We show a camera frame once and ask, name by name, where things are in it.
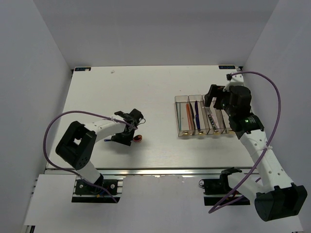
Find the blue table label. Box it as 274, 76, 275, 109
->
218, 65, 236, 69
74, 67, 91, 72

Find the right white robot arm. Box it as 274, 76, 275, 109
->
205, 71, 308, 221

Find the dark-handled silver fork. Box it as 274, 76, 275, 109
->
207, 114, 217, 131

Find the left blue table label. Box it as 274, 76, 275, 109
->
74, 67, 91, 72

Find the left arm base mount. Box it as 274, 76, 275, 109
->
71, 179, 123, 203

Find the right blue table label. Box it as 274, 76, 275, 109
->
218, 65, 236, 69

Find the purple knife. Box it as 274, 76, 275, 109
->
195, 100, 201, 131

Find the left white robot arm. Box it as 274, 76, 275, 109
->
55, 109, 144, 194

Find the iridescent pink spoon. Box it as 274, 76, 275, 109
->
104, 134, 142, 142

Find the red chopstick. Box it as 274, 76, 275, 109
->
186, 103, 193, 130

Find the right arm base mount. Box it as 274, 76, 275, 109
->
198, 179, 250, 206

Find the black rainbow knife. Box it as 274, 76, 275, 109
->
189, 102, 195, 125

